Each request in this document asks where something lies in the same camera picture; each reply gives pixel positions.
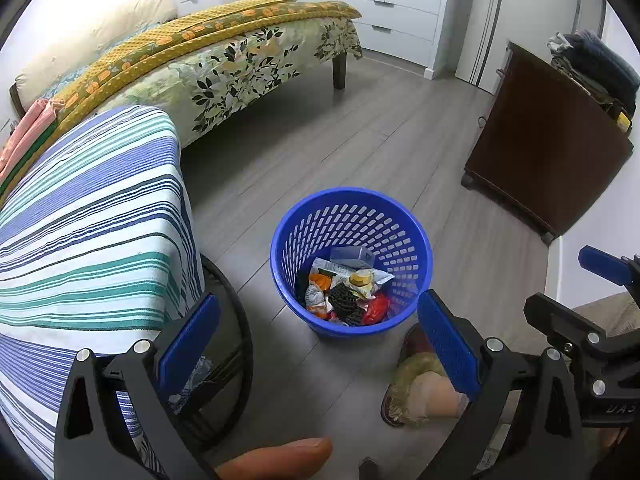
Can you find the dark wooden bed leg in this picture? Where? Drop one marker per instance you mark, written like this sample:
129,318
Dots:
339,72

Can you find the teal floral pillow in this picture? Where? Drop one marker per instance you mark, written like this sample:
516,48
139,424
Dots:
65,85

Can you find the white door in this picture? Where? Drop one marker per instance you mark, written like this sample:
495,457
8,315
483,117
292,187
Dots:
480,30

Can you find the pink folded blanket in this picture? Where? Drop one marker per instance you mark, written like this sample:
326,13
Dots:
27,127

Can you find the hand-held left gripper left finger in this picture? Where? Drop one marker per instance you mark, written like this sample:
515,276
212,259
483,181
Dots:
192,345

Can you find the red wrapper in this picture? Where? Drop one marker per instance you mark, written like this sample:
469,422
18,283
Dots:
376,308

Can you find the dark brown cabinet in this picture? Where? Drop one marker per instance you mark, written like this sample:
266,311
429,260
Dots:
545,150

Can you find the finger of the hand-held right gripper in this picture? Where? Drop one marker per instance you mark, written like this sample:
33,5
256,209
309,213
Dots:
560,320
605,265

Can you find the beige padded headboard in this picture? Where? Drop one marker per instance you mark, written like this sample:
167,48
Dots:
95,35

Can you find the white wardrobe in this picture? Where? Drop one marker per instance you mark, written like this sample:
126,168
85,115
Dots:
390,5

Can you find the striped tablecloth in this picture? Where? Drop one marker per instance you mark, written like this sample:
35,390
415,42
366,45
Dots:
90,220

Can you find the small yellow box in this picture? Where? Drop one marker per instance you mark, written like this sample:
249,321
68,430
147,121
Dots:
624,122

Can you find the translucent white plastic bag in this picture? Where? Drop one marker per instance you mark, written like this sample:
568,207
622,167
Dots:
330,266

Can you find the green folded cloth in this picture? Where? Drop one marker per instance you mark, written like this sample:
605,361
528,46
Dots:
30,157

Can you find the stack of folded clothes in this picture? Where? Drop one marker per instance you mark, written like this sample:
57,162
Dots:
595,67

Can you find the blue plastic basket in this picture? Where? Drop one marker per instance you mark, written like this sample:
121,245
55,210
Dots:
300,220

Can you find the orange floral quilt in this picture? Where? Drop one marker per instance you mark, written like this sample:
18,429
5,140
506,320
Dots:
280,10

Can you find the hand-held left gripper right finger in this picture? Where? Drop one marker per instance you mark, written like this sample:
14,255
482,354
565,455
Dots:
447,345

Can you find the black foam net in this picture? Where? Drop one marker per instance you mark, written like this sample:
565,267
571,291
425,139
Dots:
345,302

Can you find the person's foot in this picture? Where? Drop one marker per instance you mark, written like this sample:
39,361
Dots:
440,400

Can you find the yellow dotted blanket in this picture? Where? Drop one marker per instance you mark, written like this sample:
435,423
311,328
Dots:
165,42

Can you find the person's left hand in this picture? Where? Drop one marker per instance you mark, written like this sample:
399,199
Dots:
280,457

